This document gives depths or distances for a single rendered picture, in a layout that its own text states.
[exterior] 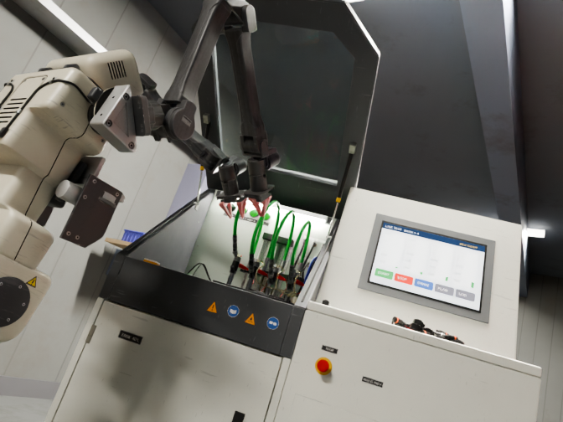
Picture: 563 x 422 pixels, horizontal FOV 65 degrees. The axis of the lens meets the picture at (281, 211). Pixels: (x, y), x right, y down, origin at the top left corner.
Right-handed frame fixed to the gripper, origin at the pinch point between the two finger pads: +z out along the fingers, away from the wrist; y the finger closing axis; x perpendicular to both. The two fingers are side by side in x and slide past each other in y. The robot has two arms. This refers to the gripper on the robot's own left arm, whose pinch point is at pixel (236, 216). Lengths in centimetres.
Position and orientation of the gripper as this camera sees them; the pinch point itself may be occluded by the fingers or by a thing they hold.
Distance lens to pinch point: 166.4
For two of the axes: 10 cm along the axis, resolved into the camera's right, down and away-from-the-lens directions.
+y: -9.3, 0.6, 3.5
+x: -3.1, 3.5, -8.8
